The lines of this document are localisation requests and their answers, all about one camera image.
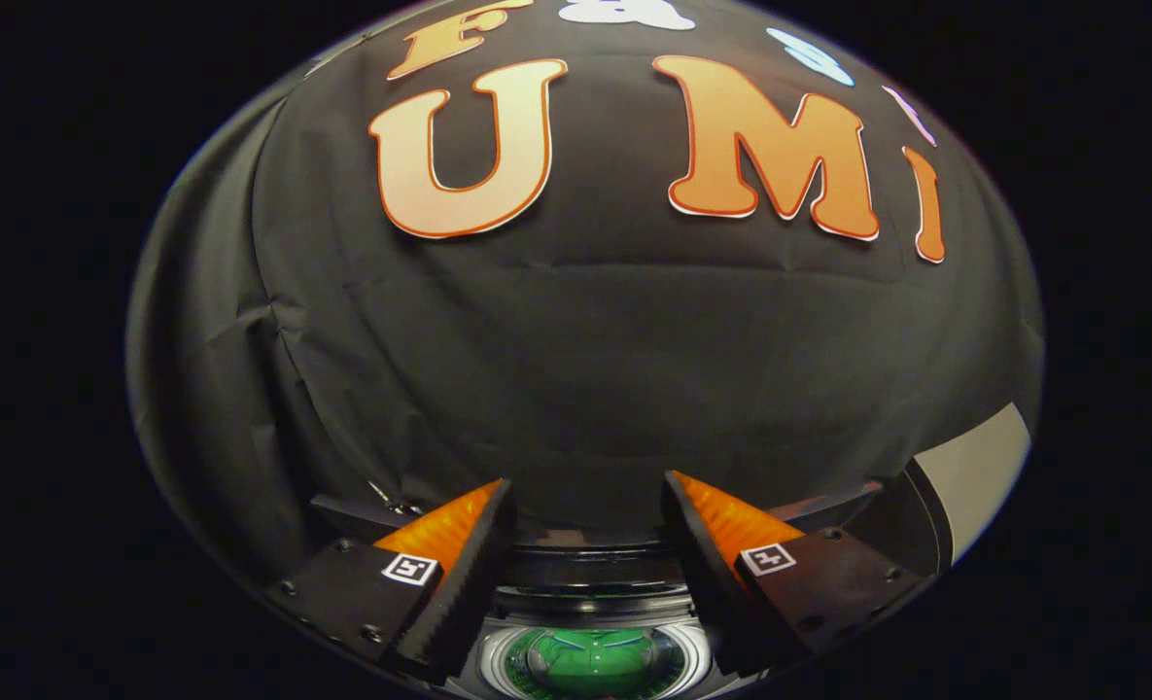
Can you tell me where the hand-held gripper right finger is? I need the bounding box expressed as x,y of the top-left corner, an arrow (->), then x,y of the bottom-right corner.
658,471 -> 929,680

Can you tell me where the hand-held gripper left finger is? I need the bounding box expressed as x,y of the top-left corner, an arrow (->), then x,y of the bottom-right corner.
264,477 -> 516,685

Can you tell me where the green polo shirt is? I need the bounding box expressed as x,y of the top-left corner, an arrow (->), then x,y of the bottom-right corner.
506,626 -> 666,697

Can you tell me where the dark glass washing machine lid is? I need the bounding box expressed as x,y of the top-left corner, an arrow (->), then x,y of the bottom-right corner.
309,479 -> 890,563

